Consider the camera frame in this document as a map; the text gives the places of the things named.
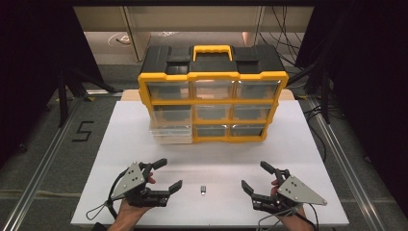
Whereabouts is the yellow black storage cabinet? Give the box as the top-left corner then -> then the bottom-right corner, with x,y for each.
138,44 -> 290,144

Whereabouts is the clear plastic drawer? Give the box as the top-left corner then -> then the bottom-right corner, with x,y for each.
149,123 -> 193,145

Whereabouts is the bundle of black cables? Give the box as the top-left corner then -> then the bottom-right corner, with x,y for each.
259,5 -> 311,70

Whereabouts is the thin grey cord loop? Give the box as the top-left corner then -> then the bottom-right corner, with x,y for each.
85,201 -> 111,222

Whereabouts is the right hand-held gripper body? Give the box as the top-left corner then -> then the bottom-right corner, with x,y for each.
251,168 -> 328,215

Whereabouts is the set of clear drawers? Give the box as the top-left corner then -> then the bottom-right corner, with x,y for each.
146,79 -> 282,139

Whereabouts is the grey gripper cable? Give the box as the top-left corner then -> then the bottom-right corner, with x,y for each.
255,206 -> 297,231

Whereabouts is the dark curtain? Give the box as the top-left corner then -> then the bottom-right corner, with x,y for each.
0,0 -> 105,167
294,0 -> 408,219

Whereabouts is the person's right hand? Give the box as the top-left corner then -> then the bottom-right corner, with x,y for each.
269,178 -> 307,225

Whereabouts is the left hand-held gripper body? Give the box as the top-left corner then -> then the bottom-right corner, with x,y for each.
110,162 -> 170,207

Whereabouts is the person's left hand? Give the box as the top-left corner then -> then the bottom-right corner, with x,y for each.
114,172 -> 157,225

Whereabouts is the aluminium floor rail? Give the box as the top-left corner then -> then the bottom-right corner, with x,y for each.
0,95 -> 85,231
306,95 -> 408,231

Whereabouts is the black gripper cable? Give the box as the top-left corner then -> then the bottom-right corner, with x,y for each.
302,203 -> 320,231
105,167 -> 130,220

